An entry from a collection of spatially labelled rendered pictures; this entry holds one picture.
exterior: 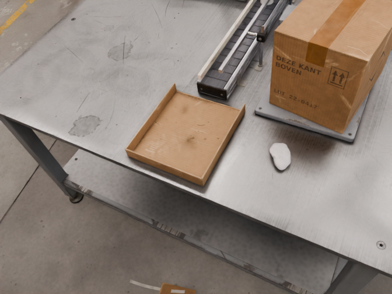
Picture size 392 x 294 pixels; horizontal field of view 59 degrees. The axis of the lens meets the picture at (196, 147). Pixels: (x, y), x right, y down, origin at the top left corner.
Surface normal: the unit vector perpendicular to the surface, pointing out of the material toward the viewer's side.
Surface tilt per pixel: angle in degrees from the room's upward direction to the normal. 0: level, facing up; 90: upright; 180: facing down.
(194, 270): 0
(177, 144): 0
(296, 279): 0
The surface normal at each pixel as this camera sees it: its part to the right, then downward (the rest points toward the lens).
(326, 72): -0.60, 0.69
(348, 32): -0.11, -0.58
